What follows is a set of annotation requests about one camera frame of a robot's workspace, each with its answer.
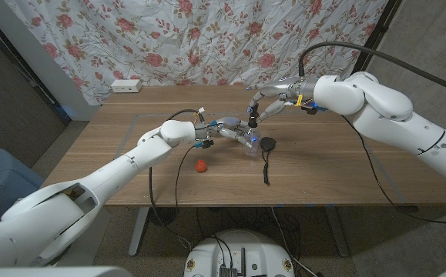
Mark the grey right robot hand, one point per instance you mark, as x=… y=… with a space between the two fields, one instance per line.
x=284 y=87

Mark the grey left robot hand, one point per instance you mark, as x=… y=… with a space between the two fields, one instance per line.
x=232 y=127

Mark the clear spray bottle black sprayer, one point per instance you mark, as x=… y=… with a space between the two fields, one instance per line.
x=252 y=122

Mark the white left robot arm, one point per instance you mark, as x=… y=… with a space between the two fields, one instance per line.
x=130 y=161

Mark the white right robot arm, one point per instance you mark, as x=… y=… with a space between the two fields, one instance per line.
x=380 y=100

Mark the red toy strawberry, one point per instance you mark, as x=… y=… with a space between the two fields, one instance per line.
x=201 y=166

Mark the floral backdrop cloth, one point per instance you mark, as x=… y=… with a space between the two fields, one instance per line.
x=207 y=38

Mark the black backdrop stand pole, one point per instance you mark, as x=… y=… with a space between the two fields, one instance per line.
x=376 y=34

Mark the black round floor base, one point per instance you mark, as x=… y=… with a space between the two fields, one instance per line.
x=163 y=216

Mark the white power strip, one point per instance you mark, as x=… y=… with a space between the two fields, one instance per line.
x=126 y=86

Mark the white robot torso base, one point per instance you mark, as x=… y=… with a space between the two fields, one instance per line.
x=242 y=250

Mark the grey table leg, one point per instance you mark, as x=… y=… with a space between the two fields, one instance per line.
x=138 y=231
x=336 y=231

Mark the white wall pillar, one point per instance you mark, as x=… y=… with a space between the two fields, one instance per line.
x=34 y=57

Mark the black frame bar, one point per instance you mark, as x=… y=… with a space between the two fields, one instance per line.
x=22 y=67

